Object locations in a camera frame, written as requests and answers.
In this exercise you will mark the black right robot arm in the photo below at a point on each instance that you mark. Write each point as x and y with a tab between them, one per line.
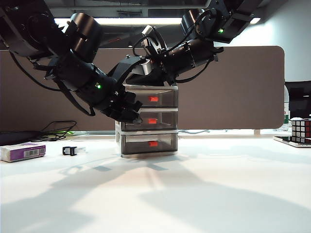
201	55

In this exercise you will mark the purple and white carton box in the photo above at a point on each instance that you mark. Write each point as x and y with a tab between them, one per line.
19	153

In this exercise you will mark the white three-layer drawer cabinet frame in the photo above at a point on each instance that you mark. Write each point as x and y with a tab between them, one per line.
117	131

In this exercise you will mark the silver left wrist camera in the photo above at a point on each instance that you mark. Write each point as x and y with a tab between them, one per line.
145	68

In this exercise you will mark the black rubik's cube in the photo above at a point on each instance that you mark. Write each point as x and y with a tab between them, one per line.
301	131

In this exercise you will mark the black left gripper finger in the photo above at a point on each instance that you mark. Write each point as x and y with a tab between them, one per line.
137	106
133	119

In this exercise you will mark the long ceiling light strip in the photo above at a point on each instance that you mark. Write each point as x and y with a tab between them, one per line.
121	21

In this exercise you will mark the clear bottle with green label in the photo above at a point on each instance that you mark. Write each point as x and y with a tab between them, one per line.
287	114

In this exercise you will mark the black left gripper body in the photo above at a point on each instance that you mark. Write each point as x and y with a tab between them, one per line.
116	104

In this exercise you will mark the white flat tray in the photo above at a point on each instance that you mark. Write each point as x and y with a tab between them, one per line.
284	140

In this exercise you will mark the dark flat bag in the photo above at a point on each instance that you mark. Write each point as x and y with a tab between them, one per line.
14	138

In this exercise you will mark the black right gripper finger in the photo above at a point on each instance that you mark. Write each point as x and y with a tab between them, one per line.
170	83

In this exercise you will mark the small black and clear clip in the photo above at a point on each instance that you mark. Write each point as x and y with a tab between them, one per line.
68	151

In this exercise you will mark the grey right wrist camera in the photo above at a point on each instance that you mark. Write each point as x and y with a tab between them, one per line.
147	29

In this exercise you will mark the brown desk partition panel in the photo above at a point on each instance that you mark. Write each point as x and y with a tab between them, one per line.
243	85

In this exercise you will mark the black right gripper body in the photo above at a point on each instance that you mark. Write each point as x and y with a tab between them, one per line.
160	75

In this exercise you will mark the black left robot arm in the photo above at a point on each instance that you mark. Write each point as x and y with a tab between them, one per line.
73	70

